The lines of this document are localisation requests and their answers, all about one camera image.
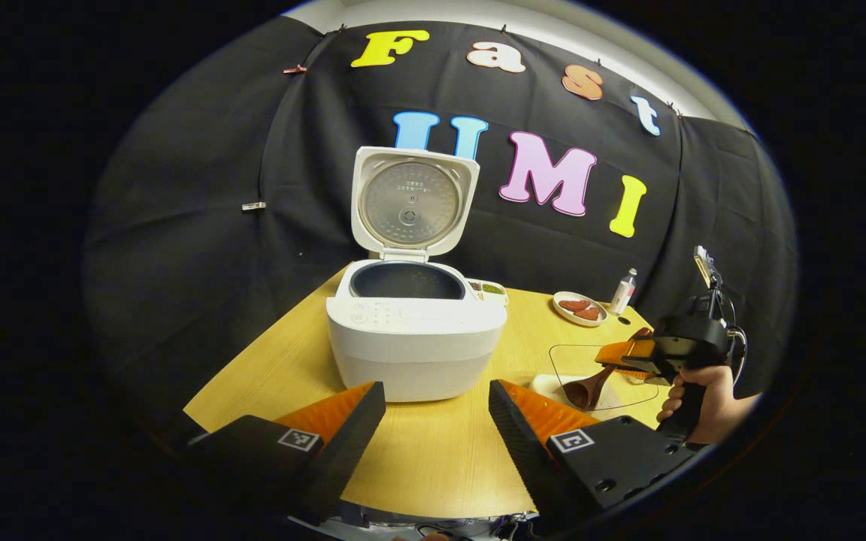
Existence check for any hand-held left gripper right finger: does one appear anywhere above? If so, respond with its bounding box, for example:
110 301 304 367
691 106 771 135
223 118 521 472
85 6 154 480
488 379 706 531

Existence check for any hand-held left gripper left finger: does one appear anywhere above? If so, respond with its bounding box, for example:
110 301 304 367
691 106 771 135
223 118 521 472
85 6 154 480
187 381 389 527

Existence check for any brown wooden spoon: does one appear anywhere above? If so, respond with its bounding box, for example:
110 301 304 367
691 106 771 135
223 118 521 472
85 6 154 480
561 328 653 412

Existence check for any clear box of rice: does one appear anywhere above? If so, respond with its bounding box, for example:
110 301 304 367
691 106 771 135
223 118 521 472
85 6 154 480
529 343 663 413

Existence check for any white rice cooker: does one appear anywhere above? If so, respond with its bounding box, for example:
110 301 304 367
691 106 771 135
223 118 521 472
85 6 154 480
326 146 509 403

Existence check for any clear bottle with pink label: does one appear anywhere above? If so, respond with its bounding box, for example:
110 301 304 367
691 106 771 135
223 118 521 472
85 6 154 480
609 268 638 316

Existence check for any white round plate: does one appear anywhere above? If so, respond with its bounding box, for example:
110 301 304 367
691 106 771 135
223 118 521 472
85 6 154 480
553 291 608 328

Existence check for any white divided bean dish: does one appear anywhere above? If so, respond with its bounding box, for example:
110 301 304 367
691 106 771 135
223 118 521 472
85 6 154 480
466 279 510 305

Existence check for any black backdrop cloth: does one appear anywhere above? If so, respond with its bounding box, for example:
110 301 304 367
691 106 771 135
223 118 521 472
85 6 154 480
83 15 798 452

